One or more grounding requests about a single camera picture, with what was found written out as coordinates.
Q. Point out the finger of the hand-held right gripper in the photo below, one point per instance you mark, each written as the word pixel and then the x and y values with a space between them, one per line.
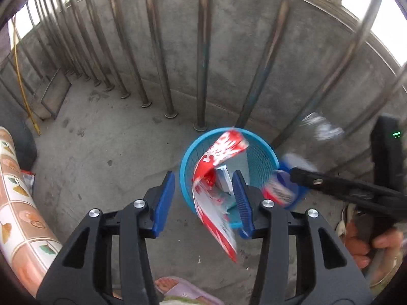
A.
pixel 334 186

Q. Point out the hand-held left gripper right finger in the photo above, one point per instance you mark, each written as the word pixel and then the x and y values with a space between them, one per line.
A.
pixel 243 206

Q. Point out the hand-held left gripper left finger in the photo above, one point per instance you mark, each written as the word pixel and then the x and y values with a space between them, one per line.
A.
pixel 163 203

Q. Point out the blue and white carton box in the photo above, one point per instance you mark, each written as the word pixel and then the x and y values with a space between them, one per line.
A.
pixel 224 178

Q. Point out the blue mesh plastic wastebasket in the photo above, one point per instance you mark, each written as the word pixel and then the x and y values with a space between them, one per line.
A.
pixel 187 178

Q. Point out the clear plastic bottle blue cap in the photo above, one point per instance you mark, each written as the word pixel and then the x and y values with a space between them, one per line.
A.
pixel 279 190

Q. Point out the red and white plastic bag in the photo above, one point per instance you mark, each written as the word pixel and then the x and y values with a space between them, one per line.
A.
pixel 219 152

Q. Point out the person's right hand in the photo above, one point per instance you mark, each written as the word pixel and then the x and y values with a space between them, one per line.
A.
pixel 356 251

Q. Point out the pink slipper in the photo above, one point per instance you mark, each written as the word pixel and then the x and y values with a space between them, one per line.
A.
pixel 178 287

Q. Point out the white fluffy cloth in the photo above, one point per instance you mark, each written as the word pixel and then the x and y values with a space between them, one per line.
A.
pixel 182 301

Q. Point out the ginkgo leaf patterned tablecloth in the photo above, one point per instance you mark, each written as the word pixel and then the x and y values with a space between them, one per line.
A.
pixel 22 216

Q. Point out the steel balcony railing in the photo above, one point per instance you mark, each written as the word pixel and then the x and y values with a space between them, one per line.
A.
pixel 203 54

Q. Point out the yellow pole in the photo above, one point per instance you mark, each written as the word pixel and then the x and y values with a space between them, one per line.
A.
pixel 21 82

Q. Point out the grey metal frame panel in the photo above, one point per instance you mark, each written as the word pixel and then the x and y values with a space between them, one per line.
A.
pixel 54 95

